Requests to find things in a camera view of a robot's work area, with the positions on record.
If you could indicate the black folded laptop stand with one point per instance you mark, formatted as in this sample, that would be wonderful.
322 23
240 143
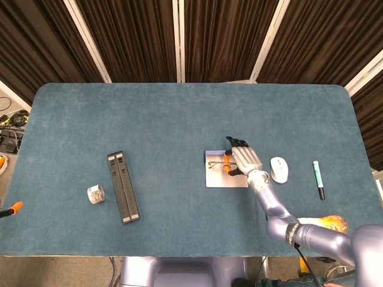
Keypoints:
122 188

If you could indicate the white table leg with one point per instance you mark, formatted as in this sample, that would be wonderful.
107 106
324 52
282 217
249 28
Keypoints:
264 266

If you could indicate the purple silver right robot arm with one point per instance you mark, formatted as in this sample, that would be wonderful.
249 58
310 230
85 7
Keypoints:
272 200

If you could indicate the clear jar of staples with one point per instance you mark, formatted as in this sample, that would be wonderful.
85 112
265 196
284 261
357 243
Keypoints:
96 195

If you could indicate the white and blue case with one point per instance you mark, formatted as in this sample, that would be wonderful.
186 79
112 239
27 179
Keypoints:
218 179

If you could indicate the black floor power box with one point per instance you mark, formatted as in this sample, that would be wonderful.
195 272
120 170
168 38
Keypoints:
9 142

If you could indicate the white screen frame post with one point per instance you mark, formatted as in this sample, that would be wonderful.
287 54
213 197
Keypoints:
15 97
178 39
365 73
268 39
86 39

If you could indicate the blue felt table mat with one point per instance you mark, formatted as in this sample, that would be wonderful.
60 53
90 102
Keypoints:
179 119

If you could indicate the purple robot torso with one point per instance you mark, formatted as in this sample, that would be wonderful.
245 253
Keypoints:
179 269

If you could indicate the orange drink bottle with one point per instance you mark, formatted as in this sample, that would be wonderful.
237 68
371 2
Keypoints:
335 222

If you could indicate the brown curtain panel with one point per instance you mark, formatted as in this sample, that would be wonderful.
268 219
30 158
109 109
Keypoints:
227 39
323 39
36 45
134 39

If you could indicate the white computer mouse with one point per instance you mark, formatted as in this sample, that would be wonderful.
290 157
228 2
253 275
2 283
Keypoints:
279 170

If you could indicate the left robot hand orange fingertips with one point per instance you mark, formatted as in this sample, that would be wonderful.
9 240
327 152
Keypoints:
13 208

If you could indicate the green marker pen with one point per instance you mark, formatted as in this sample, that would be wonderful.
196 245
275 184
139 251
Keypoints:
317 177

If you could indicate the eyeglasses with orange tips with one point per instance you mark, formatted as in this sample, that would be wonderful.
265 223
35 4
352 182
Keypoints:
217 163

